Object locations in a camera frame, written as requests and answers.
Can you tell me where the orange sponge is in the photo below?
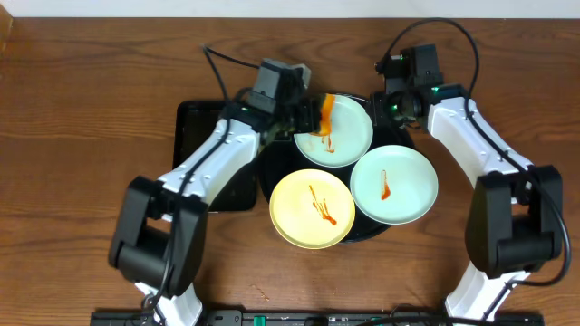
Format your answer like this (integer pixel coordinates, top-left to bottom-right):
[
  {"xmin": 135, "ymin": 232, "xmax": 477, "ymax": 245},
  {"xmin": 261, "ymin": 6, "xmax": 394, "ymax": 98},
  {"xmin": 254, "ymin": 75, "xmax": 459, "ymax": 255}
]
[{"xmin": 312, "ymin": 93, "xmax": 335, "ymax": 137}]

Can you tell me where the light green plate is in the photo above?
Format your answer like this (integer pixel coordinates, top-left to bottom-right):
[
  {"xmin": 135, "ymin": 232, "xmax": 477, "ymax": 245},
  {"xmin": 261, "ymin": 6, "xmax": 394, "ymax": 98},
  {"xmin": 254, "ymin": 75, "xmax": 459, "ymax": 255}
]
[
  {"xmin": 294, "ymin": 94, "xmax": 373, "ymax": 168},
  {"xmin": 350, "ymin": 145, "xmax": 439, "ymax": 225}
]

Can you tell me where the yellow plate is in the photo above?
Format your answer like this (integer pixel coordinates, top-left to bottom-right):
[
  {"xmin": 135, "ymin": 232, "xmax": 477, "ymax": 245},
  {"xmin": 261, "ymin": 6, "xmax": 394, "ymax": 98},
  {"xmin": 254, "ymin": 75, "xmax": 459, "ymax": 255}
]
[{"xmin": 269, "ymin": 169, "xmax": 356, "ymax": 250}]

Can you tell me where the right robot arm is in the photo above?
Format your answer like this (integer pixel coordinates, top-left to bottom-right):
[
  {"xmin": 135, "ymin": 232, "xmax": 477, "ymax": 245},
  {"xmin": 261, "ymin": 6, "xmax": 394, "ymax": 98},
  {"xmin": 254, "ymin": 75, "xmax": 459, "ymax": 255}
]
[{"xmin": 370, "ymin": 84, "xmax": 572, "ymax": 324}]

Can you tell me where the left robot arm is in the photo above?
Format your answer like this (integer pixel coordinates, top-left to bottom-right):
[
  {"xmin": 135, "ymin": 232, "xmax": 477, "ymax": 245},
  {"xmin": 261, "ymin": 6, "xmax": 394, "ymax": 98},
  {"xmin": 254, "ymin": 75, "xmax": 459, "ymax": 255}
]
[{"xmin": 109, "ymin": 98, "xmax": 324, "ymax": 325}]

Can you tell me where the black rectangular tray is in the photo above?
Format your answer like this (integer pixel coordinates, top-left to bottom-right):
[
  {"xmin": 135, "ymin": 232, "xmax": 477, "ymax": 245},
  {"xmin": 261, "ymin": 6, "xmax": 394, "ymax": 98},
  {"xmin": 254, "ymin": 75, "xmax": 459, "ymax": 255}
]
[{"xmin": 172, "ymin": 100, "xmax": 257, "ymax": 213}]

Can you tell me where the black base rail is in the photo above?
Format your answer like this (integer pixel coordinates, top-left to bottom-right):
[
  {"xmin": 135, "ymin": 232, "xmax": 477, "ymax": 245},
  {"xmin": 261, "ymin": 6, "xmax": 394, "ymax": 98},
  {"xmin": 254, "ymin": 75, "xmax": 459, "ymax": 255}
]
[{"xmin": 89, "ymin": 302, "xmax": 545, "ymax": 326}]

